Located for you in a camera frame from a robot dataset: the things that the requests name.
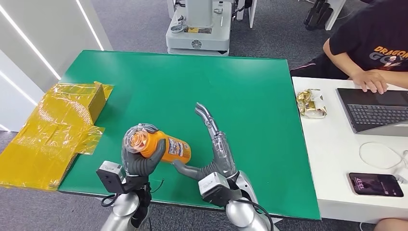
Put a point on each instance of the person's right hand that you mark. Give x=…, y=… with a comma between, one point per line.
x=371, y=81

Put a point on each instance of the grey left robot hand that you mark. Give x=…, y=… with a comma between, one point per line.
x=137, y=167

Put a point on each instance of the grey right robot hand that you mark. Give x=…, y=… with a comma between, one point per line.
x=223, y=159

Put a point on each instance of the orange bottle with printed label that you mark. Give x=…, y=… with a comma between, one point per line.
x=178, y=150

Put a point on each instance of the person's right forearm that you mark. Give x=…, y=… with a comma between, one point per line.
x=341, y=60

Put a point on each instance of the white robot base machine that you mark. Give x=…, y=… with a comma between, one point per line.
x=197, y=35

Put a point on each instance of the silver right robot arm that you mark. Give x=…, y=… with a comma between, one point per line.
x=242, y=216

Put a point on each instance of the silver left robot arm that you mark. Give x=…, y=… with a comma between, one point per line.
x=126, y=205

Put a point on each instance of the person's left forearm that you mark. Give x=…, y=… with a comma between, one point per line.
x=398, y=80

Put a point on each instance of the grey laptop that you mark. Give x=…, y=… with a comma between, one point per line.
x=376, y=114

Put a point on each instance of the person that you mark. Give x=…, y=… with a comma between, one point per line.
x=376, y=32

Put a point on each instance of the crumpled gold snack wrapper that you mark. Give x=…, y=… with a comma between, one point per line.
x=310, y=103

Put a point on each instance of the yellow taped cardboard box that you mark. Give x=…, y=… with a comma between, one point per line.
x=47, y=134

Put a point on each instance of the white charger plug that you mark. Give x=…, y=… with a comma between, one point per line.
x=402, y=177

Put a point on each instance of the black smartphone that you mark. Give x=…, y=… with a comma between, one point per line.
x=376, y=185

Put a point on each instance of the person's leg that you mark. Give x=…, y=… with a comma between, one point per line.
x=392, y=225

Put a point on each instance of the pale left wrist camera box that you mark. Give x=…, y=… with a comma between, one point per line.
x=110, y=177

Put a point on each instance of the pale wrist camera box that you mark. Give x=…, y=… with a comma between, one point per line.
x=110, y=177
x=213, y=189

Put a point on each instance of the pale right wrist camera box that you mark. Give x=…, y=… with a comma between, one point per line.
x=213, y=189

